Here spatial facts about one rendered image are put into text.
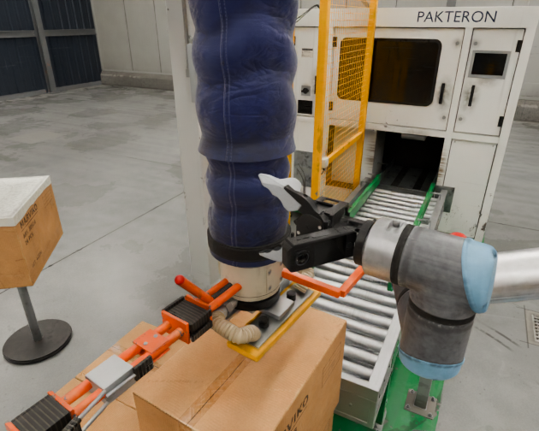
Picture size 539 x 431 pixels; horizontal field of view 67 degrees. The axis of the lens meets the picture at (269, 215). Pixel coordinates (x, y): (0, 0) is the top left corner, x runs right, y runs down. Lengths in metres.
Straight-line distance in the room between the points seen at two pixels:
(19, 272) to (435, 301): 2.18
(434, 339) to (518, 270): 0.22
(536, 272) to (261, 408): 0.76
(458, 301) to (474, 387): 2.19
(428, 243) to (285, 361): 0.83
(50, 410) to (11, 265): 1.65
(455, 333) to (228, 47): 0.64
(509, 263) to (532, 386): 2.18
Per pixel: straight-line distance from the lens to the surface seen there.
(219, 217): 1.02
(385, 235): 0.60
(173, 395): 1.27
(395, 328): 2.05
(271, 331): 1.13
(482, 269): 0.57
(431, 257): 0.58
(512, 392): 2.85
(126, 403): 1.83
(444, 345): 0.64
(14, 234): 2.38
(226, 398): 1.24
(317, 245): 0.59
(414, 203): 3.50
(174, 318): 0.99
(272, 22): 0.89
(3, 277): 2.53
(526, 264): 0.79
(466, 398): 2.70
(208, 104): 0.92
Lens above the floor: 1.88
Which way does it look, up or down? 26 degrees down
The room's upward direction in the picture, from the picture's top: straight up
